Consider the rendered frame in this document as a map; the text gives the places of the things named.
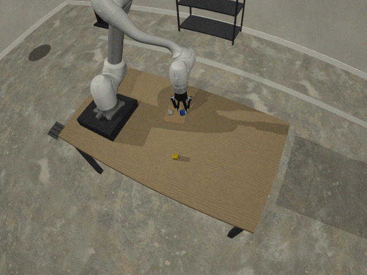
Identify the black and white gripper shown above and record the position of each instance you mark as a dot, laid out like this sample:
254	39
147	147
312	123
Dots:
181	97

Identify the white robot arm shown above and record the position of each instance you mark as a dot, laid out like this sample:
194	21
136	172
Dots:
104	87

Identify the tan square mat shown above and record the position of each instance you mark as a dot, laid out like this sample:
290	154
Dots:
175	118

